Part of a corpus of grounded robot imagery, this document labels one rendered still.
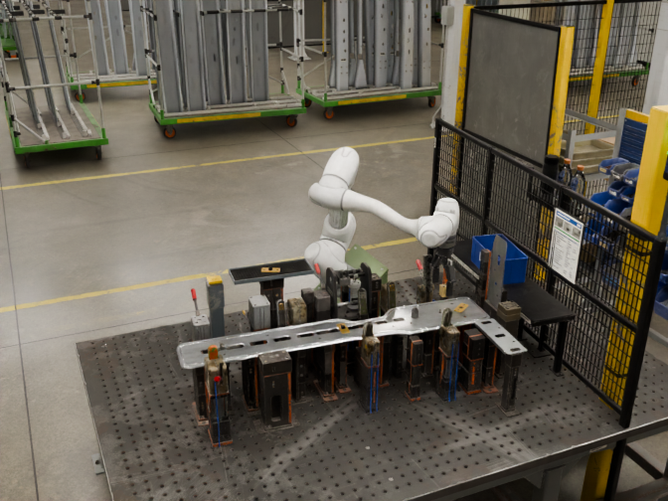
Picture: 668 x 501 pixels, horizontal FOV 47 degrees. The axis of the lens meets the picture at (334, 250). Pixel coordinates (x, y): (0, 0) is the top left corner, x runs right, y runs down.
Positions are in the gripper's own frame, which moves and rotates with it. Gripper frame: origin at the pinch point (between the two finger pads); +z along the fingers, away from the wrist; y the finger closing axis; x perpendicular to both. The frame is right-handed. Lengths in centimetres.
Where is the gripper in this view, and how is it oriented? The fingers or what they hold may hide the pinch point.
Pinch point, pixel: (441, 286)
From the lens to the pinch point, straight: 343.1
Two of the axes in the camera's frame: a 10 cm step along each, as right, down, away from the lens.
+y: 3.2, 3.9, -8.6
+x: 9.5, -1.3, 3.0
